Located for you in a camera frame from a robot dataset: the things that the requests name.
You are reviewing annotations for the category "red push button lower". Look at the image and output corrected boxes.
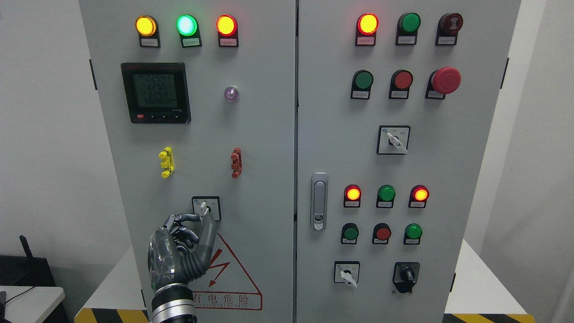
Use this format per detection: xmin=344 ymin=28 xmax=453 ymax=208
xmin=372 ymin=223 xmax=392 ymax=245

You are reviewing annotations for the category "yellow terminal connector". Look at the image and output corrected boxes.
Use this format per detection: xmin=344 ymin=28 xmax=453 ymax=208
xmin=158 ymin=147 xmax=174 ymax=179

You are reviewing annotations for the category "red push button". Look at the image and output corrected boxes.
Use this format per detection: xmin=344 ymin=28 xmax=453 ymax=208
xmin=389 ymin=69 xmax=413 ymax=100
xmin=372 ymin=223 xmax=392 ymax=245

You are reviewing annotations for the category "red lit lamp middle right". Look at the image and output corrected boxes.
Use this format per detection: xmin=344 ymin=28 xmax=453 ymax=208
xmin=408 ymin=185 xmax=429 ymax=209

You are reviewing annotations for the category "red lit lamp left door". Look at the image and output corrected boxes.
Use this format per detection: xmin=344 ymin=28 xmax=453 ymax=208
xmin=217 ymin=14 xmax=239 ymax=48

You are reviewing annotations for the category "red emergency stop button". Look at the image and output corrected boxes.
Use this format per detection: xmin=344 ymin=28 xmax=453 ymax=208
xmin=425 ymin=67 xmax=461 ymax=100

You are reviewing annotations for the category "grey electrical cabinet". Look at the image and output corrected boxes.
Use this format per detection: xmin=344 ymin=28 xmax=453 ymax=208
xmin=79 ymin=0 xmax=521 ymax=323

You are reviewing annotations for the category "green lit indicator lamp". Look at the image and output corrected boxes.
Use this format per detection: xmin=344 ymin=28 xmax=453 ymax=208
xmin=176 ymin=14 xmax=202 ymax=48

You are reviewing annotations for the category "black device with antenna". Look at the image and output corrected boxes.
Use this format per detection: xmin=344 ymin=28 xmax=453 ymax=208
xmin=0 ymin=235 xmax=56 ymax=287

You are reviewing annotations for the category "red terminal connector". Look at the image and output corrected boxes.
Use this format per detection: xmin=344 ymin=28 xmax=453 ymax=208
xmin=231 ymin=147 xmax=243 ymax=179

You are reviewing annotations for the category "white side table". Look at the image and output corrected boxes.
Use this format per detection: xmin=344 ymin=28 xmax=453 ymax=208
xmin=0 ymin=286 xmax=65 ymax=323

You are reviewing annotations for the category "red electric hazard sticker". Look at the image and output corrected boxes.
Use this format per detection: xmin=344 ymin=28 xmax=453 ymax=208
xmin=189 ymin=234 xmax=264 ymax=311

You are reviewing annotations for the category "upper right rotary switch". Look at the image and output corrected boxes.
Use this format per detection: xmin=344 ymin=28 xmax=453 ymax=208
xmin=377 ymin=125 xmax=411 ymax=155

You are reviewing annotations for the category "lower right rotary switch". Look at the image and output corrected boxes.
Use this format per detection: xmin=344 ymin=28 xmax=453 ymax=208
xmin=333 ymin=261 xmax=360 ymax=288

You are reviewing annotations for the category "red push button upper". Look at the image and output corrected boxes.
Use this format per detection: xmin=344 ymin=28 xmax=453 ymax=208
xmin=389 ymin=69 xmax=413 ymax=100

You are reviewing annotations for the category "red lit lamp middle left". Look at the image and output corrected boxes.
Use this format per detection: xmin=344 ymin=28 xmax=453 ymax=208
xmin=343 ymin=184 xmax=361 ymax=207

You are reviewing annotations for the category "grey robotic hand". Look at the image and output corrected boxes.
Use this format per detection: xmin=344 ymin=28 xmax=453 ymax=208
xmin=148 ymin=211 xmax=217 ymax=293

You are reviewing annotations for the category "dark red buzzer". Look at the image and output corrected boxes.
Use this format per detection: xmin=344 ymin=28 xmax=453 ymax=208
xmin=435 ymin=13 xmax=464 ymax=46

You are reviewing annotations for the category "red lit lamp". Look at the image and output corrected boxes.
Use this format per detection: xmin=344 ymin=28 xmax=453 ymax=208
xmin=408 ymin=185 xmax=429 ymax=209
xmin=343 ymin=184 xmax=361 ymax=207

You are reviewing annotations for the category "green push button lower right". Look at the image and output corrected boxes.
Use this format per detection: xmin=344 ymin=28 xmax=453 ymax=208
xmin=403 ymin=223 xmax=423 ymax=245

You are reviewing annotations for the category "green lamp top right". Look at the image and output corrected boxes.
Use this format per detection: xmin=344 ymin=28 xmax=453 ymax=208
xmin=395 ymin=12 xmax=422 ymax=46

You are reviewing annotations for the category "yellow indicator lamp top left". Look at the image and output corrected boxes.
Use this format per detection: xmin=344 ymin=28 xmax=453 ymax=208
xmin=135 ymin=15 xmax=161 ymax=48

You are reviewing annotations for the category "black key selector switch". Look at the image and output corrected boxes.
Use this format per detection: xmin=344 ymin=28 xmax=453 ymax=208
xmin=393 ymin=262 xmax=420 ymax=293

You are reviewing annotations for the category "green push button upper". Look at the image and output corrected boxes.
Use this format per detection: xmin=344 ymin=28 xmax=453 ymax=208
xmin=350 ymin=70 xmax=374 ymax=100

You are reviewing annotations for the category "silver door latch handle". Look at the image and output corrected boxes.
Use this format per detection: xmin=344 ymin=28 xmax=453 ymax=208
xmin=310 ymin=172 xmax=329 ymax=231

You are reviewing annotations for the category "red lit lamp right door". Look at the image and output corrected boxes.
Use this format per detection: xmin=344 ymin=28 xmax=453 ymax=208
xmin=355 ymin=13 xmax=379 ymax=47

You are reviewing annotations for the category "green push button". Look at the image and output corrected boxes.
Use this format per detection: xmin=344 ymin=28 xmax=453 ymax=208
xmin=403 ymin=223 xmax=423 ymax=245
xmin=350 ymin=70 xmax=374 ymax=100
xmin=340 ymin=223 xmax=359 ymax=244

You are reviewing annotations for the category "green lamp middle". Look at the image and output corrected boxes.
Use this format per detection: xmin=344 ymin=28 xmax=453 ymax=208
xmin=376 ymin=185 xmax=396 ymax=208

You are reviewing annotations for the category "green push button lower left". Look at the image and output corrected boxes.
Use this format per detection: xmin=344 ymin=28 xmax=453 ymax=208
xmin=340 ymin=223 xmax=359 ymax=244

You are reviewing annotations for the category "black digital power meter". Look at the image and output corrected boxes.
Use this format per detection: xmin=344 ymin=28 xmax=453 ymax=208
xmin=121 ymin=62 xmax=191 ymax=123

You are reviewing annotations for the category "small clear light bulb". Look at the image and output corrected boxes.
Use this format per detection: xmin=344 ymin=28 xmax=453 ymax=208
xmin=224 ymin=86 xmax=240 ymax=103

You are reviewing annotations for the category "red lit lamp door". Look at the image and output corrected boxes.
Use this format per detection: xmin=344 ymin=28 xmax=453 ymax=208
xmin=217 ymin=14 xmax=239 ymax=48
xmin=355 ymin=13 xmax=379 ymax=47

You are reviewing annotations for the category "door rotary switch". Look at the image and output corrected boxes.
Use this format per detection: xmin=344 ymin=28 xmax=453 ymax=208
xmin=191 ymin=196 xmax=222 ymax=222

